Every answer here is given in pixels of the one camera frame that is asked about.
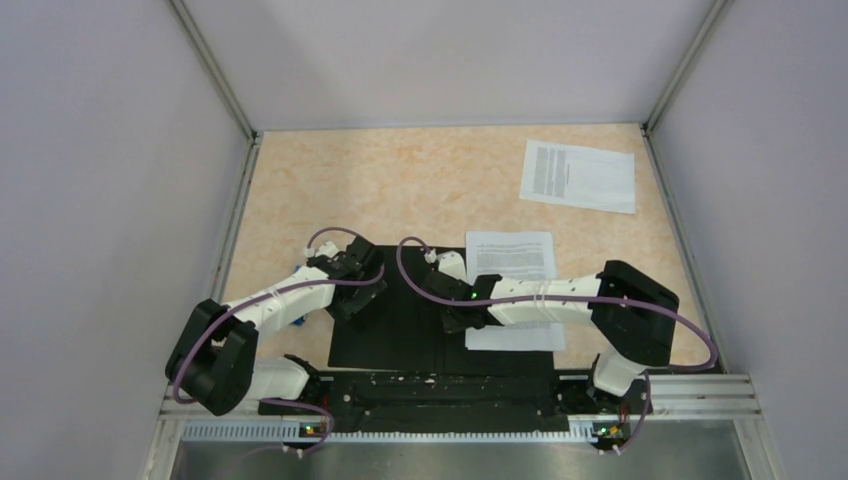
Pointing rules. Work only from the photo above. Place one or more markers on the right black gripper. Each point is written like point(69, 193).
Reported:
point(451, 324)

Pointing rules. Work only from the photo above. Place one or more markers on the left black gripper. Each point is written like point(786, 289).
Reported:
point(369, 291)

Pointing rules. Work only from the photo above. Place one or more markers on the teal folder black inside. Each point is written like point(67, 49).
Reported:
point(401, 331)

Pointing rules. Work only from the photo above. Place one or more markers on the printed paper stack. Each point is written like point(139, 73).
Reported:
point(519, 255)

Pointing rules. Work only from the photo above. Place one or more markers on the single printed paper sheet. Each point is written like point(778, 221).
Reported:
point(580, 177)

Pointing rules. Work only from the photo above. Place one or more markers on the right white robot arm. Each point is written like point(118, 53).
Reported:
point(632, 311)

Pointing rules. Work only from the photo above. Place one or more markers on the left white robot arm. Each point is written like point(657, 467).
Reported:
point(213, 361)

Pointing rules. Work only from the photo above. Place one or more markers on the blue orange toy car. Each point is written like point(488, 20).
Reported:
point(302, 319)

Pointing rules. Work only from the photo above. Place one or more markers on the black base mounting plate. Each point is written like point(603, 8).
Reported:
point(383, 402)

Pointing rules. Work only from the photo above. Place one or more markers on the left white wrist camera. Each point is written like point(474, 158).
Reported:
point(328, 249)

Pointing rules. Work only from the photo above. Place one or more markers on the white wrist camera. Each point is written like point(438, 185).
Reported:
point(328, 249)
point(450, 263)

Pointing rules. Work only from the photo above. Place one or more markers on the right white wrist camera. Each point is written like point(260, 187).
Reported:
point(450, 263)

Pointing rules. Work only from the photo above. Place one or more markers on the aluminium frame rail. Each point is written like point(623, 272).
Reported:
point(674, 397)

